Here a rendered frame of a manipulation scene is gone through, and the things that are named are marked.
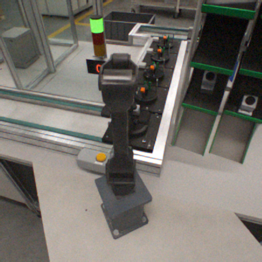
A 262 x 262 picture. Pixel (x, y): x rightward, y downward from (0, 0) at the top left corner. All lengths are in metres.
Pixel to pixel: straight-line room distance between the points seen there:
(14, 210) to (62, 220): 1.19
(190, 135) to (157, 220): 0.37
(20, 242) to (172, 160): 1.35
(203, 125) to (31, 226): 1.53
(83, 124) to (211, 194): 0.71
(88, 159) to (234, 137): 0.61
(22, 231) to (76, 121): 1.10
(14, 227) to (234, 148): 1.69
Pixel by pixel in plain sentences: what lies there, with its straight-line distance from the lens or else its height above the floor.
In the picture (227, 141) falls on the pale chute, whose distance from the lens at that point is 0.94.
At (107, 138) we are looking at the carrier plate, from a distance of 0.96.
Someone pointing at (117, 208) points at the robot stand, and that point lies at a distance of 0.67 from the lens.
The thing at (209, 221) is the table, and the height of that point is 0.86.
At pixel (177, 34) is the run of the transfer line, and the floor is 0.92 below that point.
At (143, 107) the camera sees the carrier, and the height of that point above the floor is 0.97.
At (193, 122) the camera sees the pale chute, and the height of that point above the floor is 1.07.
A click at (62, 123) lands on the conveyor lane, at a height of 0.92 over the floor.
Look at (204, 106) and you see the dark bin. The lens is 0.80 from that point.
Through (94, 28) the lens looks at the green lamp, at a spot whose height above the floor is 1.38.
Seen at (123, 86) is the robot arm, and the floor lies 1.44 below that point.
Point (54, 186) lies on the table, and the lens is 1.00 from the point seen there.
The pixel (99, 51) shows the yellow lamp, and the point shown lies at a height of 1.28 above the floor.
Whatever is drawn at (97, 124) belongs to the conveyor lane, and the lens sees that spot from 1.12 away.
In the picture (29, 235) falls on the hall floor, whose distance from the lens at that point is 1.92.
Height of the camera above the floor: 1.67
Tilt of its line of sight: 45 degrees down
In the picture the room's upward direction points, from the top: straight up
